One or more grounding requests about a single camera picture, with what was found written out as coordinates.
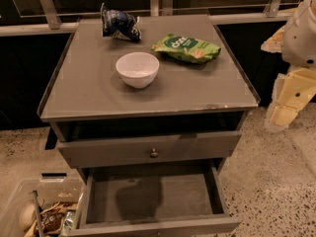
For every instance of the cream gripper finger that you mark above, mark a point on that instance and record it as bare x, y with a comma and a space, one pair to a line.
283, 111
274, 43

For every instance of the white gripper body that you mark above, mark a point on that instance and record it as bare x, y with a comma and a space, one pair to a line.
300, 39

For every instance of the green rice chip bag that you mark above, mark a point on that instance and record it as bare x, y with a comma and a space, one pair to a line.
186, 49

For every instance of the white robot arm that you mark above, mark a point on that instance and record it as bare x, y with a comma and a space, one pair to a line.
296, 42

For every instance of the grey drawer cabinet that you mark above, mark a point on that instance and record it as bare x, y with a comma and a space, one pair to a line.
87, 100

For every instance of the grey open middle drawer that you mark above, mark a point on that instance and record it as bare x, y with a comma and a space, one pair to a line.
155, 200

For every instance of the brass drawer knob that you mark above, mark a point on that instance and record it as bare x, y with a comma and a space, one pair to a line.
154, 153

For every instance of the blue crumpled snack bag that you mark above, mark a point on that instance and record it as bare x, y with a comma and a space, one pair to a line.
119, 25

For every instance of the grey top drawer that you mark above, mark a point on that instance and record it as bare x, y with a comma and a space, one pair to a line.
136, 150

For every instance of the white ceramic bowl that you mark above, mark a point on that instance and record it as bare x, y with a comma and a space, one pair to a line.
137, 69

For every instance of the silver green snack packet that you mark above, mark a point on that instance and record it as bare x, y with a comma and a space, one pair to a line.
67, 223

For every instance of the metal railing with glass panel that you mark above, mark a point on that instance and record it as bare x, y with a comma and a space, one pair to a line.
43, 17

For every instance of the brown snack packet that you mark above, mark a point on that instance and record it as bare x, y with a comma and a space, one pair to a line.
51, 219

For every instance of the clear plastic storage bin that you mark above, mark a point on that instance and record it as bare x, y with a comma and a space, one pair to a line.
48, 192

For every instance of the white round object in bin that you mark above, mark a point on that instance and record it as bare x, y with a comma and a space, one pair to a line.
27, 216

